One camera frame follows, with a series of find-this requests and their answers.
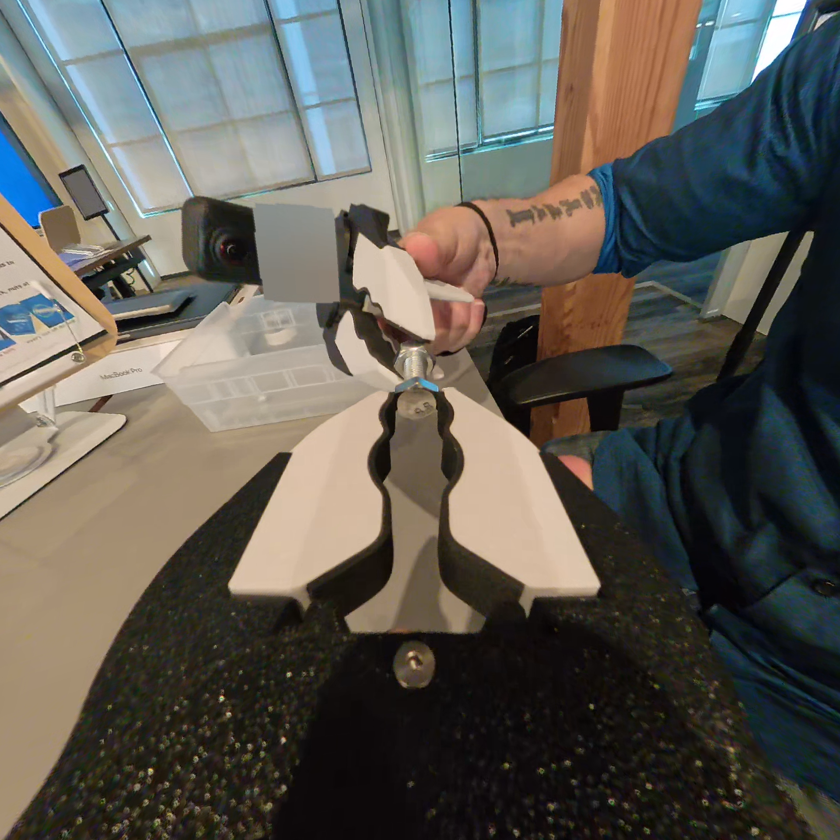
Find long brown desk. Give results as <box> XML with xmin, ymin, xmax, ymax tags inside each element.
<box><xmin>66</xmin><ymin>235</ymin><xmax>153</xmax><ymax>293</ymax></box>

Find white cardboard box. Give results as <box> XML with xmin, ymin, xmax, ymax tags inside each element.
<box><xmin>56</xmin><ymin>341</ymin><xmax>185</xmax><ymax>409</ymax></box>

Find silver laptop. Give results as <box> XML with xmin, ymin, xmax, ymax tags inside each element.
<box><xmin>105</xmin><ymin>292</ymin><xmax>196</xmax><ymax>322</ymax></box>

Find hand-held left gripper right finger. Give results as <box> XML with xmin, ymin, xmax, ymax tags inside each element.
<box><xmin>437</xmin><ymin>389</ymin><xmax>602</xmax><ymax>608</ymax></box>

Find black bag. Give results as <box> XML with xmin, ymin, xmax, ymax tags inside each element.
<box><xmin>489</xmin><ymin>315</ymin><xmax>542</xmax><ymax>401</ymax></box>

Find light wooden support post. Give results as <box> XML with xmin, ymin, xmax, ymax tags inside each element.
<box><xmin>530</xmin><ymin>0</ymin><xmax>703</xmax><ymax>447</ymax></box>

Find person's black office chair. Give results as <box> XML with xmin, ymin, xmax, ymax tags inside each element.
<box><xmin>505</xmin><ymin>230</ymin><xmax>808</xmax><ymax>437</ymax></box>

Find black wrist band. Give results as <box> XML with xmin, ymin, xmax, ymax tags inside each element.
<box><xmin>456</xmin><ymin>201</ymin><xmax>501</xmax><ymax>283</ymax></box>

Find printed instruction sheet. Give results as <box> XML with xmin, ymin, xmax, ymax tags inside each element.
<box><xmin>0</xmin><ymin>223</ymin><xmax>106</xmax><ymax>385</ymax></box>

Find black flat box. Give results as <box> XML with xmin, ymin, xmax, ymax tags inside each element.
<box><xmin>108</xmin><ymin>282</ymin><xmax>240</xmax><ymax>342</ymax></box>

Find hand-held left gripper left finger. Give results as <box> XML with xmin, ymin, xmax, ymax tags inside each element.
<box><xmin>227</xmin><ymin>389</ymin><xmax>396</xmax><ymax>605</ymax></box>

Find steel hex bolt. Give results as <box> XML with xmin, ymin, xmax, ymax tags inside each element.
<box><xmin>395</xmin><ymin>360</ymin><xmax>442</xmax><ymax>421</ymax></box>

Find window with white blind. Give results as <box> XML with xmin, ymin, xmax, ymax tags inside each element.
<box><xmin>20</xmin><ymin>0</ymin><xmax>572</xmax><ymax>217</ymax></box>

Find person's grey jeans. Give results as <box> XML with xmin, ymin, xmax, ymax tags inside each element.
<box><xmin>541</xmin><ymin>430</ymin><xmax>608</xmax><ymax>462</ymax></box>

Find clear plastic bin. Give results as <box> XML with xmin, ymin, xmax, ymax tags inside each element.
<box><xmin>152</xmin><ymin>295</ymin><xmax>395</xmax><ymax>433</ymax></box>

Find person's right forearm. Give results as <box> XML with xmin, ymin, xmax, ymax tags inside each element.
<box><xmin>489</xmin><ymin>167</ymin><xmax>608</xmax><ymax>287</ymax></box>

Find person's right hand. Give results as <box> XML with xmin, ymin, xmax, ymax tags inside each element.
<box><xmin>377</xmin><ymin>202</ymin><xmax>500</xmax><ymax>355</ymax></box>

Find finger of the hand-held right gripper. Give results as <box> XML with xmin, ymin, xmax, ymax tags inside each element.
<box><xmin>353</xmin><ymin>236</ymin><xmax>437</xmax><ymax>342</ymax></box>
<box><xmin>335</xmin><ymin>315</ymin><xmax>401</xmax><ymax>382</ymax></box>

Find person's blue shirt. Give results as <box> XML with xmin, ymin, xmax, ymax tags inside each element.
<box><xmin>591</xmin><ymin>13</ymin><xmax>840</xmax><ymax>798</ymax></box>

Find blue display screen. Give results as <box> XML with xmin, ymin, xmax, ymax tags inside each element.
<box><xmin>0</xmin><ymin>112</ymin><xmax>63</xmax><ymax>231</ymax></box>

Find small black monitor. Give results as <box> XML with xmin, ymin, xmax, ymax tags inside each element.
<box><xmin>59</xmin><ymin>164</ymin><xmax>142</xmax><ymax>257</ymax></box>

